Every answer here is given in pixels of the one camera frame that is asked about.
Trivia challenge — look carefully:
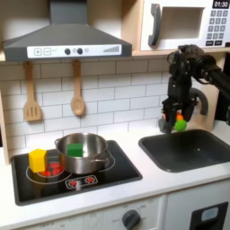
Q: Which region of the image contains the orange toy carrot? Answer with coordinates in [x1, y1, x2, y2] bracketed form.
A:
[174, 111, 188, 133]

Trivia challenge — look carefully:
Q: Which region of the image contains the green block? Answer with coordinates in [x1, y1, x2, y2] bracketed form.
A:
[66, 142, 84, 158]

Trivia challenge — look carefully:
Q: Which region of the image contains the dark grey tap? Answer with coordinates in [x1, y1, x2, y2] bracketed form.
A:
[157, 87, 209, 135]

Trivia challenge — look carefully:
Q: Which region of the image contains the dark grey sink basin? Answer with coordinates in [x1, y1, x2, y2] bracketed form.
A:
[137, 128, 230, 173]

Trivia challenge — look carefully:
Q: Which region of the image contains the light wood shelf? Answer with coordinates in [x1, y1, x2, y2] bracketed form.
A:
[131, 47, 230, 58]

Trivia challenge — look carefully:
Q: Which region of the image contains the white toy microwave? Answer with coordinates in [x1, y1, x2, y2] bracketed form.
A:
[139, 0, 230, 52]

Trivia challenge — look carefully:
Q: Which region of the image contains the black stove top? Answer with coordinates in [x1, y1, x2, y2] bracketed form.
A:
[10, 139, 144, 207]

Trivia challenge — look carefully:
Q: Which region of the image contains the wooden spoon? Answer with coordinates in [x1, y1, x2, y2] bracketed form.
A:
[70, 59, 86, 117]

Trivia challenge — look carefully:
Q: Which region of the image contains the steel pot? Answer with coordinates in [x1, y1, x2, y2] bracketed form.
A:
[53, 132, 112, 175]

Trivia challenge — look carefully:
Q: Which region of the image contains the grey oven knob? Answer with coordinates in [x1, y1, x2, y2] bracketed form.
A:
[121, 209, 142, 230]

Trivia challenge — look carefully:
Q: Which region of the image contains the grey range hood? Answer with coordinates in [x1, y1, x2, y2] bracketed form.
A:
[1, 0, 133, 62]

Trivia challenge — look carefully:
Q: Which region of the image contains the wooden slotted spatula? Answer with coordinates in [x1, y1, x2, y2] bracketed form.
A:
[22, 61, 43, 122]

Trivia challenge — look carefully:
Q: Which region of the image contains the yellow block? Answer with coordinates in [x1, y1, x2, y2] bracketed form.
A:
[28, 148, 49, 173]

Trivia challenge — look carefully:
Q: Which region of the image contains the grey microwave door handle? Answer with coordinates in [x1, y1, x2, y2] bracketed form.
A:
[147, 3, 162, 48]

